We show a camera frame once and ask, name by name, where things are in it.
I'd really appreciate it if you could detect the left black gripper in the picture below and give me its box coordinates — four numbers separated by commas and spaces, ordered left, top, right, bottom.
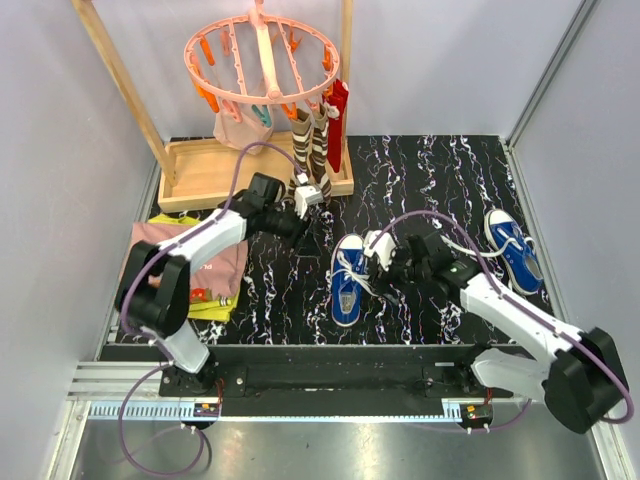
263, 201, 321, 257

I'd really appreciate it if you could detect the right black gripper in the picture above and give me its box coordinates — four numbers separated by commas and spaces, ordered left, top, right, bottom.
367, 240, 431, 306

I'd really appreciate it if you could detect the blue sneaker with white laces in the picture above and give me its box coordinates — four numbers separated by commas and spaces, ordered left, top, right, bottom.
331, 233, 398, 328

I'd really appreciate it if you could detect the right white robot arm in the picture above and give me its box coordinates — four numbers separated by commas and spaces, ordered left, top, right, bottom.
365, 231, 630, 434

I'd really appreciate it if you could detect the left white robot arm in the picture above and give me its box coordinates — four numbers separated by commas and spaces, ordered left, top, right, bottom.
114, 173, 324, 396

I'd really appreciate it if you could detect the pink folded t-shirt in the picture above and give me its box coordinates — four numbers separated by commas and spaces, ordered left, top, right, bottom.
130, 215, 248, 300

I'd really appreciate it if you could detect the right brown striped sock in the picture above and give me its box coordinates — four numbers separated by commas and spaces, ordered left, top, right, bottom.
309, 104, 332, 203

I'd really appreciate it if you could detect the brown striped sock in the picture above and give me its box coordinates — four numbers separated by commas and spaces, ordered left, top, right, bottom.
309, 104, 332, 203
287, 108, 311, 198

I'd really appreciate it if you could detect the yellow folded t-shirt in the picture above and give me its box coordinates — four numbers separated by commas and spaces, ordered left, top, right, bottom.
148, 214, 248, 322

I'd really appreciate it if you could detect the left brown striped sock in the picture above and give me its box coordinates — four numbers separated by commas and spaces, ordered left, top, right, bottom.
287, 108, 311, 198

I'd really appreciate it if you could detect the wooden drying rack stand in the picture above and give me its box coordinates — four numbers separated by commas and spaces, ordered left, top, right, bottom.
73, 1, 353, 213

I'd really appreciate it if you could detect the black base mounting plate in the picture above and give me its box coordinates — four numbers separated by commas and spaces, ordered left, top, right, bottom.
159, 345, 489, 409

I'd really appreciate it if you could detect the pink mesh laundry bag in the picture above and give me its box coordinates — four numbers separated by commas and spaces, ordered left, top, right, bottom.
213, 100, 273, 150

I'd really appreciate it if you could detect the red hanging sock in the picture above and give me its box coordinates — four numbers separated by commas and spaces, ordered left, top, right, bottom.
325, 79, 349, 173

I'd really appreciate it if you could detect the pink round clip hanger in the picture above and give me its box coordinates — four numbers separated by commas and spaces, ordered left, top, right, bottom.
183, 1, 342, 128

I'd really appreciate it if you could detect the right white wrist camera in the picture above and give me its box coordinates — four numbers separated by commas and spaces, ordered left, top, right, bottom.
363, 230, 397, 272

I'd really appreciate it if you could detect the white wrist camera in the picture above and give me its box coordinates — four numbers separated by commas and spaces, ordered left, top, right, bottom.
363, 230, 397, 272
293, 173, 324, 219

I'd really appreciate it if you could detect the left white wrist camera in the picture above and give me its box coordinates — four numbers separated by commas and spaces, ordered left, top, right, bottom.
293, 173, 324, 219

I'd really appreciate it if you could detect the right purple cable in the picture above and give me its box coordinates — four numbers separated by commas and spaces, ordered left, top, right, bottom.
369, 209, 635, 433

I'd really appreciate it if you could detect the purple cable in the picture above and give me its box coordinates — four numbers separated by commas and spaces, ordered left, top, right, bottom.
369, 209, 635, 433
116, 141, 309, 476

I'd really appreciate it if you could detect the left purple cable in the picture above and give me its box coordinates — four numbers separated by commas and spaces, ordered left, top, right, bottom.
116, 141, 309, 476

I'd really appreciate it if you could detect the aluminium slotted rail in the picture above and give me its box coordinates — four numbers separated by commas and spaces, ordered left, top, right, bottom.
88, 392, 462, 423

